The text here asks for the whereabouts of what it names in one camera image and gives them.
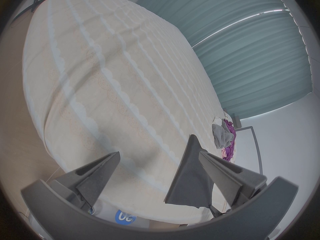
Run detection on pile of clothes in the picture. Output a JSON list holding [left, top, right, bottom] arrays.
[[212, 118, 237, 161]]

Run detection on bed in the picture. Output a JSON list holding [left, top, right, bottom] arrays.
[[22, 0, 263, 224]]

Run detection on grey bedside table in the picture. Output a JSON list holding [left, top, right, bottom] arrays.
[[224, 108, 243, 130]]

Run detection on blue-green curtain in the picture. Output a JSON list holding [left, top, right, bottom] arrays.
[[136, 0, 288, 47], [192, 8, 314, 120]]

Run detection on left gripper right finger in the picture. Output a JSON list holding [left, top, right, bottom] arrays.
[[199, 151, 267, 208]]

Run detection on black T-shirt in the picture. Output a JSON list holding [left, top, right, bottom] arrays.
[[164, 134, 214, 209]]

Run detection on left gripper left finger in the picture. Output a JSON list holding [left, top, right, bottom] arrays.
[[51, 151, 120, 208]]

